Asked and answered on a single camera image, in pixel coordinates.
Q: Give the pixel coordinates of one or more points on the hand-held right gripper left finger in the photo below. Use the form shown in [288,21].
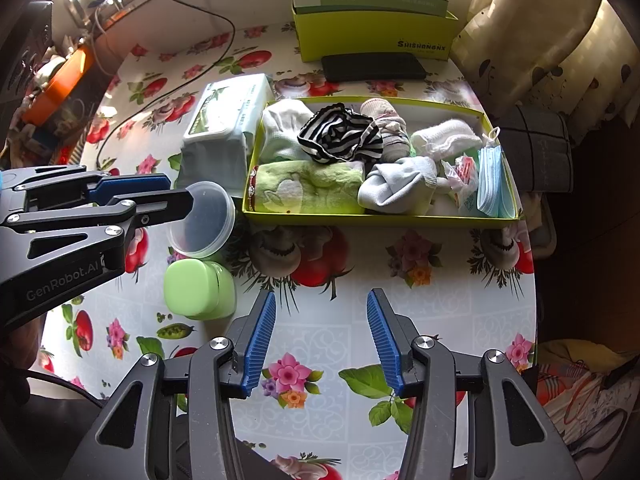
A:
[260,345]

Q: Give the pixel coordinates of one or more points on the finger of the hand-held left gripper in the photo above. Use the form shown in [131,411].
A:
[132,184]
[160,206]

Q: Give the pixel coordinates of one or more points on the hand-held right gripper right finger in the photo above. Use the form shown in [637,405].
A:
[385,340]

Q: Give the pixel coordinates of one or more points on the yellow-green cardboard tray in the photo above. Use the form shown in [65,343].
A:
[350,220]

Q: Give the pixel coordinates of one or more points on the plain white sock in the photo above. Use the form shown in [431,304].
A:
[280,130]

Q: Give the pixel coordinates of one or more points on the grey knit glove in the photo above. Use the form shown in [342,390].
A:
[395,185]

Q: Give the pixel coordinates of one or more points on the green towel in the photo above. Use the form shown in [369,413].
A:
[320,185]

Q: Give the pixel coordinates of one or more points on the clear plastic packet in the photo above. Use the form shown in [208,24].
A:
[462,180]

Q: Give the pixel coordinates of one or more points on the blue face mask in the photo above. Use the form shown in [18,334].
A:
[495,185]

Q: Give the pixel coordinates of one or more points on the black and white striped cloth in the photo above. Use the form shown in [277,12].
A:
[340,135]

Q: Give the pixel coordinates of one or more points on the white towel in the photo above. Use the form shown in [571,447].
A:
[445,137]

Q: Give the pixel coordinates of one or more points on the white sock with red stitching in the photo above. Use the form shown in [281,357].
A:
[390,125]

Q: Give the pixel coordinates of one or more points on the floral tablecloth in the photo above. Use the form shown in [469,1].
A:
[310,335]

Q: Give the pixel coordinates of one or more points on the clear plastic lidded container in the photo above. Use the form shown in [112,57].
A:
[205,230]

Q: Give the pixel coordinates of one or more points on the small green plastic box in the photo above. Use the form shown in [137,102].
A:
[195,290]

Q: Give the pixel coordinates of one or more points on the wet wipes pack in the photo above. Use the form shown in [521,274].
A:
[225,110]

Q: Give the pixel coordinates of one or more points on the orange plastic basket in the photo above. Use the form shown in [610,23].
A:
[65,80]

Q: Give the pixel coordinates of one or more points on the printed blanket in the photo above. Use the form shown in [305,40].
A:
[575,395]

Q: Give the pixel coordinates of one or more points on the dark grey plaid cloth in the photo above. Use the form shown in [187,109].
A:
[540,150]

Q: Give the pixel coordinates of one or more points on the yellow-green shoebox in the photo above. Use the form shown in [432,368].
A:
[350,40]

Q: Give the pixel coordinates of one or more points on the black phone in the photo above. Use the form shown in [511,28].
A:
[375,67]

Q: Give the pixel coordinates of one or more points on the cream patterned curtain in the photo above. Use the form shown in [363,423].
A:
[540,35]

